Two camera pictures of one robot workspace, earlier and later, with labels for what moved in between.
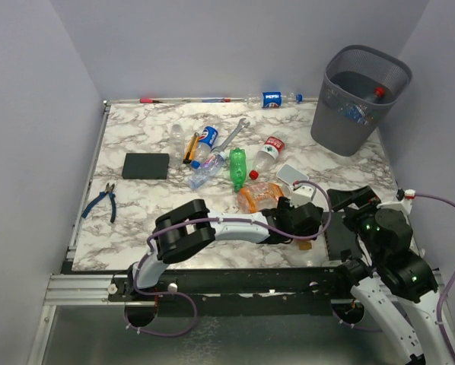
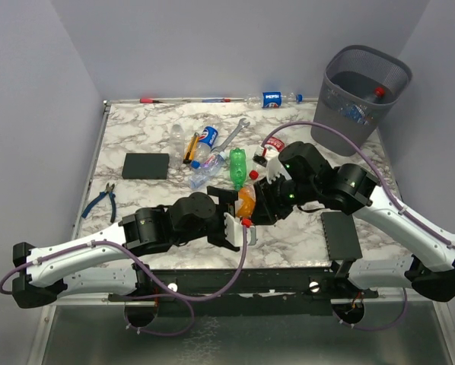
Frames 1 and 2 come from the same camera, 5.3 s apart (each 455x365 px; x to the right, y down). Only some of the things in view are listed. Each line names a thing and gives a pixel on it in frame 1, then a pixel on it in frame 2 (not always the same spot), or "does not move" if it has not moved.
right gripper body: (361, 220) → (281, 194)
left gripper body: (284, 206) → (227, 204)
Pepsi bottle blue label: (208, 138) does not move
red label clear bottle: (379, 95) does not move
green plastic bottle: (238, 166) does not move
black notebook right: (339, 236) does not move
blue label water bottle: (358, 113) does not move
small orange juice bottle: (305, 245) → (245, 206)
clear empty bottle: (177, 142) does not move
